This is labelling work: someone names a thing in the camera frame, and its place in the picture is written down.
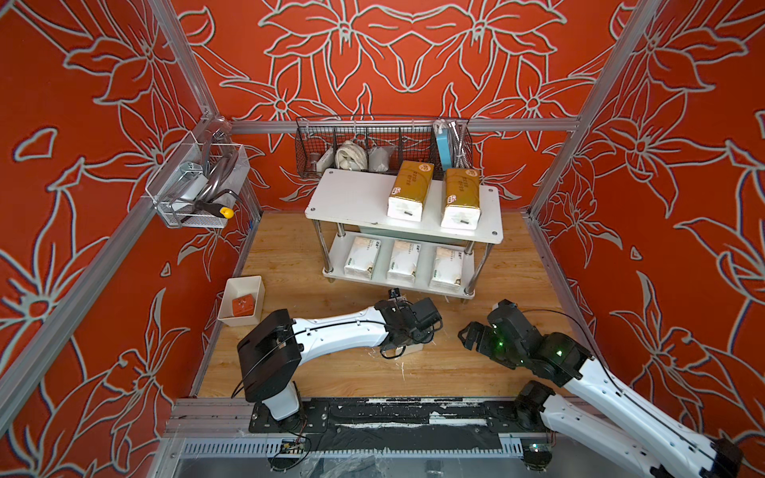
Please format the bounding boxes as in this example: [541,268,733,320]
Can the white tissue pack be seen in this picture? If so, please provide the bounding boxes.
[386,240,422,284]
[430,247,464,292]
[344,236,382,280]

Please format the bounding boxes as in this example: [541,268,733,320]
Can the white cloth roll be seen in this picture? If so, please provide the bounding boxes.
[335,141,369,171]

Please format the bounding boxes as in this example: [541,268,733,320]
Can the yellow handled tool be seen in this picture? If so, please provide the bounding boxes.
[178,201,234,228]

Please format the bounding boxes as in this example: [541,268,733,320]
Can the blue box in basket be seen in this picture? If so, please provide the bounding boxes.
[433,119,454,170]

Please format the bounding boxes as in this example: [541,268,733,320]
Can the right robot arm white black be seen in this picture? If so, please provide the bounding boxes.
[458,300,743,477]

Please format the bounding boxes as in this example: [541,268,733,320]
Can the white square tray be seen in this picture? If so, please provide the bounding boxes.
[217,276,265,327]

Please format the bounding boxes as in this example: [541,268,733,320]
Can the clear plastic wall bin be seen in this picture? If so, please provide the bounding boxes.
[145,133,250,229]

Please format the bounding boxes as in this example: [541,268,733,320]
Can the gold tissue pack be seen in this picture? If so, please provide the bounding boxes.
[386,161,434,222]
[440,168,481,230]

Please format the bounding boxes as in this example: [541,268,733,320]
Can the orange block in tray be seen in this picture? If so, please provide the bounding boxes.
[231,294,256,318]

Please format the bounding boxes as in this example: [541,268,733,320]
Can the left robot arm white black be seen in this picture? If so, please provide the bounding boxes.
[231,289,443,422]

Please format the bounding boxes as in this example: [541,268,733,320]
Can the black wire basket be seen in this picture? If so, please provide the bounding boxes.
[295,115,473,179]

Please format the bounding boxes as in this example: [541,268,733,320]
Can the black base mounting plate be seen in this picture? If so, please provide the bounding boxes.
[283,398,547,433]

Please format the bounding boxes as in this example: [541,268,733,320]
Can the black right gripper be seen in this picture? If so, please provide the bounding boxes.
[455,319,526,370]

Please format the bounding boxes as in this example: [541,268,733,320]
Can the white two-tier shelf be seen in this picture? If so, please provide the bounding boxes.
[305,169,503,301]

